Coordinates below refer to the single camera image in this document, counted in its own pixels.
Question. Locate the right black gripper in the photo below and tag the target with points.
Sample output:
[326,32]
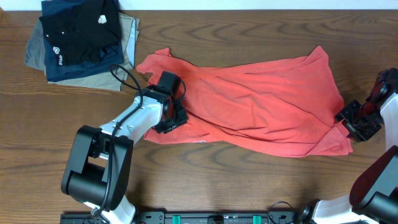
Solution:
[346,113]

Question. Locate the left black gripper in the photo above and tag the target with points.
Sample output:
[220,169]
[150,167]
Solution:
[183,120]

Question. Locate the red t-shirt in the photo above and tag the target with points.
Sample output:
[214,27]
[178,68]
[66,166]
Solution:
[283,108]

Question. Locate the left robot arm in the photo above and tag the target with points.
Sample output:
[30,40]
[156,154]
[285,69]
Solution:
[98,167]

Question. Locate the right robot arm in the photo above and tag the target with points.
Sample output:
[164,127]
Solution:
[373,196]

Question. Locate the khaki folded garment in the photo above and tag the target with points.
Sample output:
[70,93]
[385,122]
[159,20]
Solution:
[105,81]

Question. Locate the black folded polo shirt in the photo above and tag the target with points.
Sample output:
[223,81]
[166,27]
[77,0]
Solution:
[79,31]

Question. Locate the grey folded garment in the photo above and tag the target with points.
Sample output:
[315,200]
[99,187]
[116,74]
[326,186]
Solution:
[35,49]

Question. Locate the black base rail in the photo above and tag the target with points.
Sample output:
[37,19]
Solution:
[273,217]

